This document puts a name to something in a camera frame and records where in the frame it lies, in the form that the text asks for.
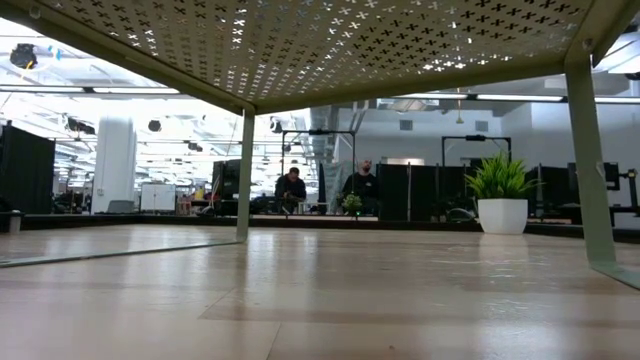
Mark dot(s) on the black background rig frame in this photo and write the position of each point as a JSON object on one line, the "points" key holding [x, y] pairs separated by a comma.
{"points": [[475, 137], [320, 132]]}

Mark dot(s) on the yellow hanging power outlet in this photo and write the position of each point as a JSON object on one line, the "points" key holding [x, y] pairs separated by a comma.
{"points": [[459, 119]]}

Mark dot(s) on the grey bin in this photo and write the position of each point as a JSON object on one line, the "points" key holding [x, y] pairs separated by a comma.
{"points": [[14, 222]]}

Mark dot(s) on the black equipment case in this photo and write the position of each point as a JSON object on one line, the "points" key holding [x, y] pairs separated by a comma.
{"points": [[225, 180]]}

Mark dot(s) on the grey wall vent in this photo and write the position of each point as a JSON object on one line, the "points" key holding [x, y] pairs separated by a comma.
{"points": [[406, 125], [481, 126]]}

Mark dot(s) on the black ceiling speaker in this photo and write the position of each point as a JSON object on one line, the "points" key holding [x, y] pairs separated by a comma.
{"points": [[80, 126], [155, 125]]}

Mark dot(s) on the green perforated metal shelf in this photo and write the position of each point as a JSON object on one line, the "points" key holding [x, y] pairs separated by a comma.
{"points": [[350, 40]]}

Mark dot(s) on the green plant in white pot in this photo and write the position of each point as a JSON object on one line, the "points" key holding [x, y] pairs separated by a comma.
{"points": [[502, 215]]}

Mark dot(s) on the long ceiling light strip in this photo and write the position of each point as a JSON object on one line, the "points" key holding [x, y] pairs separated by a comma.
{"points": [[135, 90], [520, 98]]}

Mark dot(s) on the white cabinet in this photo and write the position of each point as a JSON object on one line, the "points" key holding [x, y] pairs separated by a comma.
{"points": [[157, 197]]}

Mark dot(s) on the person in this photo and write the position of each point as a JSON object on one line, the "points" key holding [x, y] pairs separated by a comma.
{"points": [[291, 189], [365, 186]]}

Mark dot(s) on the black aluminium table frame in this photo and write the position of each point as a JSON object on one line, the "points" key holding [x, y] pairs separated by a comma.
{"points": [[150, 220]]}

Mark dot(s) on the black ceiling device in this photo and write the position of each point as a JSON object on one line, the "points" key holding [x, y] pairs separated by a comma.
{"points": [[22, 56]]}

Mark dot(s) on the black room divider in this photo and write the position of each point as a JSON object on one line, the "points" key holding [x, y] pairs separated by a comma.
{"points": [[395, 192], [30, 170], [550, 190]]}

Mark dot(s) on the small green plant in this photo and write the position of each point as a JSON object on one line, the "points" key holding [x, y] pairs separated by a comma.
{"points": [[352, 202]]}

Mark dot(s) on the white round pillar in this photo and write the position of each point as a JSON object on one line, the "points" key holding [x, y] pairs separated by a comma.
{"points": [[114, 165]]}

